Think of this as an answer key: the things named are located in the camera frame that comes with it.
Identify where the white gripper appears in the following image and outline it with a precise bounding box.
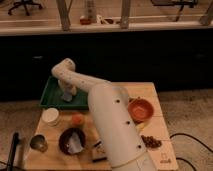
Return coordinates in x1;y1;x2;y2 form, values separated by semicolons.
58;80;77;96

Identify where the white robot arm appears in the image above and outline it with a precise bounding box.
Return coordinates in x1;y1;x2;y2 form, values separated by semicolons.
51;58;157;171

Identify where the green plastic tray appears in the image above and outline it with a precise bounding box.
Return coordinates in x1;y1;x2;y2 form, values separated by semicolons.
40;76;88;110

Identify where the orange fruit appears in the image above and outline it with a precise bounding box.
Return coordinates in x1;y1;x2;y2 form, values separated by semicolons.
71;114;84;127

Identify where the dark brown bowl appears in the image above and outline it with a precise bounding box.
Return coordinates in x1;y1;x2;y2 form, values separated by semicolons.
59;128;86;155

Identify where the white crumpled cloth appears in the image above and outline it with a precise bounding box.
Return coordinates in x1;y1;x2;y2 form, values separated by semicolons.
68;133;83;154

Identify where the small metal cup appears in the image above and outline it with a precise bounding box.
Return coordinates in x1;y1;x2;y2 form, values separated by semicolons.
30;134;48;152

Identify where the red object on floor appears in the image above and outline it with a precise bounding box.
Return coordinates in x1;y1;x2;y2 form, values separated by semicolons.
79;16;92;25

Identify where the brown rectangular block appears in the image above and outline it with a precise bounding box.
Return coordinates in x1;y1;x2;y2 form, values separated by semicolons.
92;144;107;162

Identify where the orange bowl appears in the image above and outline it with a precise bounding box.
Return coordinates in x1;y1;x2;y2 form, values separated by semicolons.
128;98;154;123

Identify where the yellow banana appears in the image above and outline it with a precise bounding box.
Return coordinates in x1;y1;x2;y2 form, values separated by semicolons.
136;122;147;133

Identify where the black pole stand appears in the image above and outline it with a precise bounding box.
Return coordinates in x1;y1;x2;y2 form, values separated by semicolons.
6;132;20;171

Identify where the black office chair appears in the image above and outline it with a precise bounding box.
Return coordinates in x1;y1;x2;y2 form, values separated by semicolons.
8;0;43;16

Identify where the black handled knife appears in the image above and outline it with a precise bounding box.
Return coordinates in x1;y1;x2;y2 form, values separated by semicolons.
93;141;102;148

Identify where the grey metal frame leg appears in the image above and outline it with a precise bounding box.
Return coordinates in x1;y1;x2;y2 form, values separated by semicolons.
56;0;70;31

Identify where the grey metal frame post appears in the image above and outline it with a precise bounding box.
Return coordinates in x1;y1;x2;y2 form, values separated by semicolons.
120;0;131;29

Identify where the black floor cable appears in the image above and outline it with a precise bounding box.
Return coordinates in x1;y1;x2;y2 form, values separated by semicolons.
169;132;213;171

